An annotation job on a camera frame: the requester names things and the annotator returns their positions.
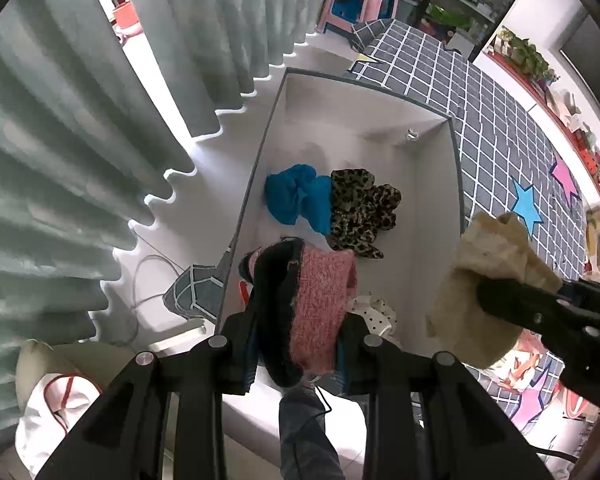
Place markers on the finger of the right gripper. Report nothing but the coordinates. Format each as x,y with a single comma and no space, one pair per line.
582,294
528,307

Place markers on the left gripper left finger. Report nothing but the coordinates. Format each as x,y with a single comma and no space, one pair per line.
123,434

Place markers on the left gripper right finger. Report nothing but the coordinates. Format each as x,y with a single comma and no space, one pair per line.
427,418

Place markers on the beige knit cloth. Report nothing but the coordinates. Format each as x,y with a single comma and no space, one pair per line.
473,313

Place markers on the white polka dot scarf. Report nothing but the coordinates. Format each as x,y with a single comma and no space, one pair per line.
379,318

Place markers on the pink black knit hat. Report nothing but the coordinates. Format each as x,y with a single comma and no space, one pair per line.
300,296

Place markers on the leopard print cloth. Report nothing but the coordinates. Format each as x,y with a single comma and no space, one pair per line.
360,210

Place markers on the blue cloth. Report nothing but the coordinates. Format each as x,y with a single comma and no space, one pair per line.
297,192

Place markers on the white fox print bag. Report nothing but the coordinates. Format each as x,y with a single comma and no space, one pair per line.
529,365

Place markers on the white red tote bag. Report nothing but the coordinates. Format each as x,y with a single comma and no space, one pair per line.
55,386

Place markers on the person's legs in jeans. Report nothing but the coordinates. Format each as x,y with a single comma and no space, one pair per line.
305,451

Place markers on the grey grid play mat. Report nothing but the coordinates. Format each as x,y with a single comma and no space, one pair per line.
505,158

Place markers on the grey fabric storage box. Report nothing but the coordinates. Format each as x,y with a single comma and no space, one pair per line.
333,123

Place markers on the green pleated curtain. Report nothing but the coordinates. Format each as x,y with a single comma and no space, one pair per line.
82,145

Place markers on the pink plastic stool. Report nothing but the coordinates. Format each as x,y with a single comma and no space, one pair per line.
343,14

